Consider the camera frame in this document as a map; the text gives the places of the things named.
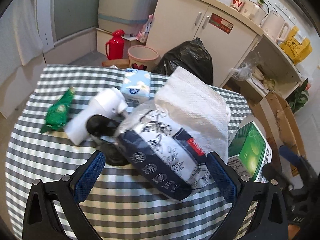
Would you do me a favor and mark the green white medicine box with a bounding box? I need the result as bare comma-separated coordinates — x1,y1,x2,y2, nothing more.
228,121,272,183

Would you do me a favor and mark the green medicine sachet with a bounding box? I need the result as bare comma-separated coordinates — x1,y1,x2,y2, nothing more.
40,87,75,134

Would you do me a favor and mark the blue floral tissue pack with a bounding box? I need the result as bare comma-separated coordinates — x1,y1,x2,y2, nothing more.
115,100,210,200

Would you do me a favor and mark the white spray bottle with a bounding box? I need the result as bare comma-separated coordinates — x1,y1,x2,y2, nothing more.
63,87,128,145

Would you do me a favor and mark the light blue tissue packet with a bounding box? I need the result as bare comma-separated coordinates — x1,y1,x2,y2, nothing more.
120,68,151,103

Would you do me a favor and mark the cardboard box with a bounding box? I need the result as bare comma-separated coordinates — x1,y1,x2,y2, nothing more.
246,92,306,178

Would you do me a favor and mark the green potted plant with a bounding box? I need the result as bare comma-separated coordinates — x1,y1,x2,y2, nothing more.
286,79,310,113

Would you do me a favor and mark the open shelf unit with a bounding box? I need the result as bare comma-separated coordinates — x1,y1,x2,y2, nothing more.
227,34,304,105

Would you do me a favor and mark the clear plastic bag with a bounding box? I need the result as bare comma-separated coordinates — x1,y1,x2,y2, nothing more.
229,51,262,82

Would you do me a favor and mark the yellow paper bag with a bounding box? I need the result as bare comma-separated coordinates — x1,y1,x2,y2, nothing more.
280,26,313,65

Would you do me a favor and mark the white electric kettle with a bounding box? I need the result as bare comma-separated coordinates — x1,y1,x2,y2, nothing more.
261,11,291,43

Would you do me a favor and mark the brown paper bag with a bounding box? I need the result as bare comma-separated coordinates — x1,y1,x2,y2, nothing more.
101,59,130,69

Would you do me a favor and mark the black garbage bag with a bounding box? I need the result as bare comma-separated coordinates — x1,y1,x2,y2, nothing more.
152,37,214,85

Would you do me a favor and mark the white hanging towel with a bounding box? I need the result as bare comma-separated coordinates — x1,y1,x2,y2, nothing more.
1,0,43,68

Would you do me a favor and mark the red thermos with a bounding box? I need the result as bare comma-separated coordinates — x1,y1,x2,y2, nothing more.
105,29,125,60

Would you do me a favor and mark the white rice cooker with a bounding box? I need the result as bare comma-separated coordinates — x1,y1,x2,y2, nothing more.
240,0,267,26

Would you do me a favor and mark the pink minnie waste bin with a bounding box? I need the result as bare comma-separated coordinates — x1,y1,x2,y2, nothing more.
127,45,159,71

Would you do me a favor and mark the white red paper cup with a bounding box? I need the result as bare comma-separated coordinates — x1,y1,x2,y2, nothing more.
229,0,245,12

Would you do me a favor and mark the pink bottle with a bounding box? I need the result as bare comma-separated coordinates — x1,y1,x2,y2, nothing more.
136,14,154,44

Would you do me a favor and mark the cream two-door cabinet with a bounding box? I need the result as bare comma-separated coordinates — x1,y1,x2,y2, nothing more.
146,0,264,87

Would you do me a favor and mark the washing machine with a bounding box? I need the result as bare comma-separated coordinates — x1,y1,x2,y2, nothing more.
98,0,157,36

